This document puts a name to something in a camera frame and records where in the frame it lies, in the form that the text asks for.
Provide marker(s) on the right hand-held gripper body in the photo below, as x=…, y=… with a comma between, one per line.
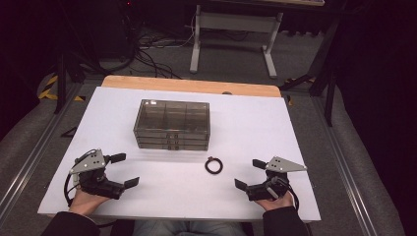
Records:
x=267, y=190

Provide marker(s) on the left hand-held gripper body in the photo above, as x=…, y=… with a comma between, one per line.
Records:
x=95, y=183

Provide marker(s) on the smoky clear plastic drawer cabinet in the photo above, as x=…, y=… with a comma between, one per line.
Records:
x=172, y=116

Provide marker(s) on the person's right hand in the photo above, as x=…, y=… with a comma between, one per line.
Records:
x=275, y=204

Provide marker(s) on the person's left hand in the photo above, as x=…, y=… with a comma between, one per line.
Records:
x=85, y=202

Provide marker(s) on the white table board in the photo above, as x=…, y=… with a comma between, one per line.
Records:
x=249, y=131

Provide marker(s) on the person's legs in jeans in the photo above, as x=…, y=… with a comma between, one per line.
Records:
x=187, y=229

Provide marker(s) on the dark round table grommet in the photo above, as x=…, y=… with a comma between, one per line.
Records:
x=226, y=93

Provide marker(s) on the black metal stand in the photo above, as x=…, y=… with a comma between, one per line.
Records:
x=61, y=91
x=330, y=98

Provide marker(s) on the yellow black floor tape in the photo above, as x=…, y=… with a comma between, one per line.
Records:
x=46, y=93

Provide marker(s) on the wooden table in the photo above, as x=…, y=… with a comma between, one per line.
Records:
x=183, y=84

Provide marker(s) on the black equipment case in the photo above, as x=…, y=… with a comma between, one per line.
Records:
x=111, y=29

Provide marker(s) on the dark curtain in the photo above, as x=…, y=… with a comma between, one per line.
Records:
x=19, y=49
x=383, y=98

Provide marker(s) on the grey metal floor rail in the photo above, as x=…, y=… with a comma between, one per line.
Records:
x=32, y=157
x=344, y=170

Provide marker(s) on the desk with white metal frame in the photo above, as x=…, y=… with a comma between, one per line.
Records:
x=236, y=22

